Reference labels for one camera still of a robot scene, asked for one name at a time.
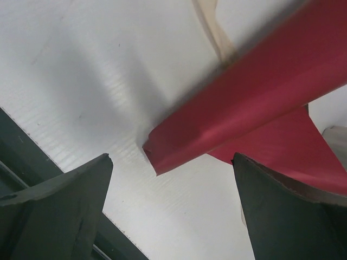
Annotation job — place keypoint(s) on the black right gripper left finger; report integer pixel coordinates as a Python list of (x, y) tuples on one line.
[(58, 218)]

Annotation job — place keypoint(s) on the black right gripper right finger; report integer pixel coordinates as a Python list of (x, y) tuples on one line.
[(287, 219)]

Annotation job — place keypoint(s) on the red wrapping paper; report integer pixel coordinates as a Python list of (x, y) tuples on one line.
[(257, 107)]

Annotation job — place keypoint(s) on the cream printed ribbon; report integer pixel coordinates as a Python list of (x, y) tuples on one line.
[(222, 45)]

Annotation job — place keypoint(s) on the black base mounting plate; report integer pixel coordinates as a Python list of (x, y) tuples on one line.
[(24, 164)]

